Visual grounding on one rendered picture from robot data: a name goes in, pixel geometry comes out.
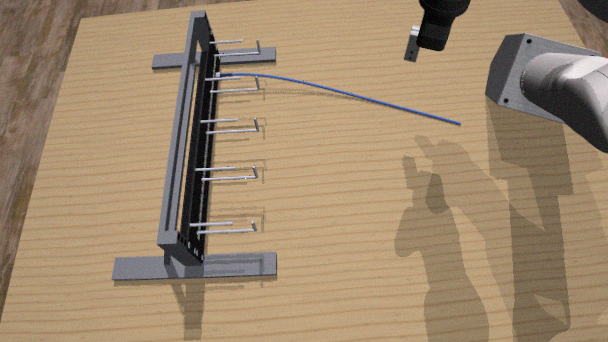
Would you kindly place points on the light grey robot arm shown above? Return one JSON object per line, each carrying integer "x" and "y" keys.
{"x": 582, "y": 103}

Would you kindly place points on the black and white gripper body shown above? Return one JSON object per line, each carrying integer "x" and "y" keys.
{"x": 437, "y": 21}

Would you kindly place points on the black metal rack frame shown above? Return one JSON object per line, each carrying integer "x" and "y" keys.
{"x": 187, "y": 252}

